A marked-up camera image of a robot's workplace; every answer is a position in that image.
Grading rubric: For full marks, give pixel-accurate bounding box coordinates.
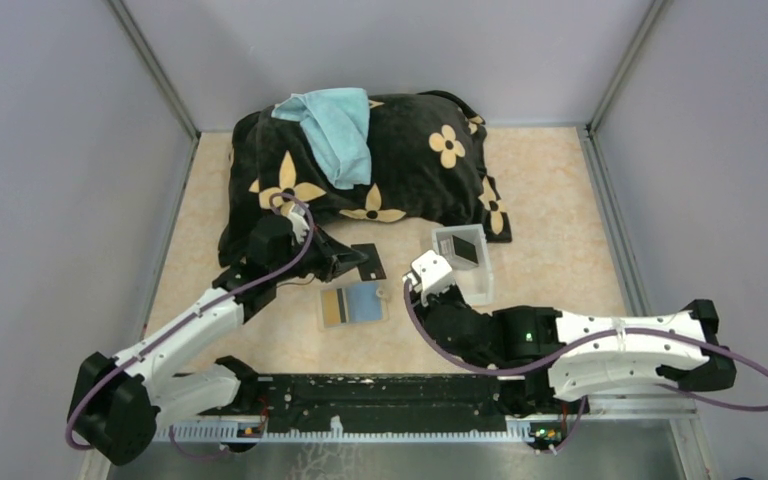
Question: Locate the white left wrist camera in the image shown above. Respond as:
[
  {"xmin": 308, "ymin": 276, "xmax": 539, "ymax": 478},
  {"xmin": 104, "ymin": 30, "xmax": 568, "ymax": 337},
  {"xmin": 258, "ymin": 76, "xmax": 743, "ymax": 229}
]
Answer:
[{"xmin": 286, "ymin": 204, "xmax": 310, "ymax": 244}]

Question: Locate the light blue towel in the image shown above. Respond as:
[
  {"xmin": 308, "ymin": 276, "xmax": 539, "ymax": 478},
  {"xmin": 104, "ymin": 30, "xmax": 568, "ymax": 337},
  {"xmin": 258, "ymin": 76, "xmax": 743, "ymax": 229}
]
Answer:
[{"xmin": 271, "ymin": 87, "xmax": 372, "ymax": 190}]

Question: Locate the stack of credit cards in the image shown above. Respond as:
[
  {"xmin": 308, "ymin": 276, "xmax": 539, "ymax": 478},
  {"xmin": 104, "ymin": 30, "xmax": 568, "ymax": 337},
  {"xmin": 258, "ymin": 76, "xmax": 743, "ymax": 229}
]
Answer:
[{"xmin": 438, "ymin": 236, "xmax": 479, "ymax": 270}]

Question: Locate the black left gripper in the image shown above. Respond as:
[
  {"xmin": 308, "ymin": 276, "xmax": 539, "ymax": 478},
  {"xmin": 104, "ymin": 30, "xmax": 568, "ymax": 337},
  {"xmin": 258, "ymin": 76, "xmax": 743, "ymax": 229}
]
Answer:
[{"xmin": 272, "ymin": 222, "xmax": 369, "ymax": 283}]

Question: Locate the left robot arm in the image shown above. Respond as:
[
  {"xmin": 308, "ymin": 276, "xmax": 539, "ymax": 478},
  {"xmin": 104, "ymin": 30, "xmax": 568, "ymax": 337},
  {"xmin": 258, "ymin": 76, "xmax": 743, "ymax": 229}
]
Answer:
[{"xmin": 65, "ymin": 215, "xmax": 369, "ymax": 466}]

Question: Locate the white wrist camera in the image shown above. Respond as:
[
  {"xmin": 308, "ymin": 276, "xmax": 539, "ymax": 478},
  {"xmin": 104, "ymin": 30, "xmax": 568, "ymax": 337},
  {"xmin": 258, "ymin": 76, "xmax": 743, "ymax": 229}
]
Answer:
[
  {"xmin": 402, "ymin": 250, "xmax": 456, "ymax": 306},
  {"xmin": 286, "ymin": 204, "xmax": 310, "ymax": 244}
]

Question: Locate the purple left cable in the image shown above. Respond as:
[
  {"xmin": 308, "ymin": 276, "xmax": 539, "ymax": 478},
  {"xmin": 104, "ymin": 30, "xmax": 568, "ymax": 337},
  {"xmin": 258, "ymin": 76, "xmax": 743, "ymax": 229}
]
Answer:
[{"xmin": 64, "ymin": 192, "xmax": 316, "ymax": 462}]

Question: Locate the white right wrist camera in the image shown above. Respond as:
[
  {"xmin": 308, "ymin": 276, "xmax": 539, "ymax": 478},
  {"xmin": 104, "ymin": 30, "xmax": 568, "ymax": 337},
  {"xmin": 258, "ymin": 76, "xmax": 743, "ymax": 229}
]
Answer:
[{"xmin": 402, "ymin": 250, "xmax": 456, "ymax": 306}]

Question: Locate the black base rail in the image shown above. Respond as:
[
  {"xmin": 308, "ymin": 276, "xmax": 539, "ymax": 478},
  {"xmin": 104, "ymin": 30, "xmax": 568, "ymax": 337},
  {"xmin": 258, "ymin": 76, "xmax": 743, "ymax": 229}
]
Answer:
[{"xmin": 195, "ymin": 372, "xmax": 591, "ymax": 439}]

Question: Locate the white plastic tray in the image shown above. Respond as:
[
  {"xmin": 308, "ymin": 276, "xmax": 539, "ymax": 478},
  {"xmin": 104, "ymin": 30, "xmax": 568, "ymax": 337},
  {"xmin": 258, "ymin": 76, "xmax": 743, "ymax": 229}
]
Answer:
[{"xmin": 431, "ymin": 224, "xmax": 495, "ymax": 306}]

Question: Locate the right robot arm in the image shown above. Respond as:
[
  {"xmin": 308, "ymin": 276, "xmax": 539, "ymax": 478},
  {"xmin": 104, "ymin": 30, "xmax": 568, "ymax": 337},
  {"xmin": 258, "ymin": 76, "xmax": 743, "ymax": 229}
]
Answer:
[{"xmin": 402, "ymin": 285, "xmax": 737, "ymax": 412}]

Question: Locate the purple cable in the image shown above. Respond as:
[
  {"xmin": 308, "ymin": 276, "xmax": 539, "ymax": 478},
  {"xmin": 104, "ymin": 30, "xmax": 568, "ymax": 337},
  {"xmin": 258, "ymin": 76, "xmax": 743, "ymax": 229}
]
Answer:
[
  {"xmin": 64, "ymin": 192, "xmax": 316, "ymax": 462},
  {"xmin": 402, "ymin": 278, "xmax": 768, "ymax": 453}
]

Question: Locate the black credit card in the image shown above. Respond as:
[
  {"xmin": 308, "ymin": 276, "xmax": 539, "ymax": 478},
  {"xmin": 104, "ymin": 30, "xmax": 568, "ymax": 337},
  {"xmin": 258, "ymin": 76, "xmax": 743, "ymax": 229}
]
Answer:
[{"xmin": 351, "ymin": 243, "xmax": 387, "ymax": 282}]

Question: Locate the beige card holder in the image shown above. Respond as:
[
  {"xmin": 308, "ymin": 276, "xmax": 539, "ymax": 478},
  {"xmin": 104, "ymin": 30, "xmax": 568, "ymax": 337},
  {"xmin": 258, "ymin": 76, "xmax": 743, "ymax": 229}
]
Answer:
[{"xmin": 319, "ymin": 282, "xmax": 389, "ymax": 329}]

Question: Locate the black pillow with yellow flowers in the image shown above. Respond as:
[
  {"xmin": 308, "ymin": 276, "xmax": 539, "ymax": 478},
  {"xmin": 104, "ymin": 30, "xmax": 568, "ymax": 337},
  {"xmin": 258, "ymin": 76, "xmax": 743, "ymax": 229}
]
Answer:
[{"xmin": 217, "ymin": 87, "xmax": 512, "ymax": 267}]

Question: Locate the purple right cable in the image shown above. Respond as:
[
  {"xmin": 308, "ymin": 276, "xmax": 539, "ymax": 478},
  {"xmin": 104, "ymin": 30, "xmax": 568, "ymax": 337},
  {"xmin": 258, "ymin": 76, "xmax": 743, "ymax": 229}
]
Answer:
[{"xmin": 402, "ymin": 278, "xmax": 768, "ymax": 453}]

